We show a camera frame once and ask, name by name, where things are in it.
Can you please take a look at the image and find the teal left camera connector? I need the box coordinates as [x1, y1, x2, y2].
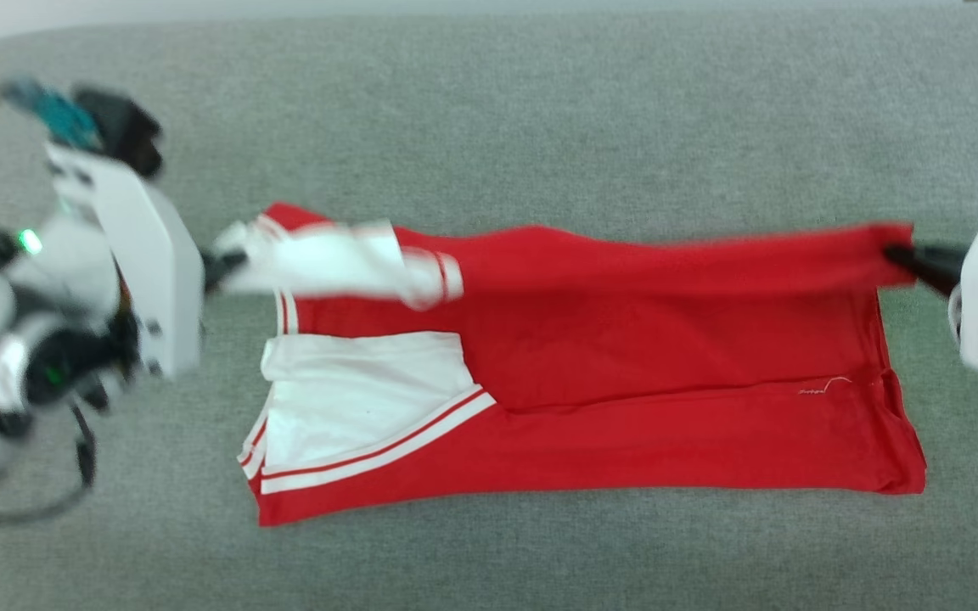
[3, 78, 104, 150]

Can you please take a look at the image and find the red and white jersey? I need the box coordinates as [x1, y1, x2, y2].
[213, 202, 928, 528]

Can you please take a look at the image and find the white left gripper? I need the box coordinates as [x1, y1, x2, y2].
[44, 140, 249, 379]

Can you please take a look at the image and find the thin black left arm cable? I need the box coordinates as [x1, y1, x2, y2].
[0, 401, 99, 524]

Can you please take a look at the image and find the grey-green fabric sofa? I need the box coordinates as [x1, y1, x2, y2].
[0, 8, 978, 611]

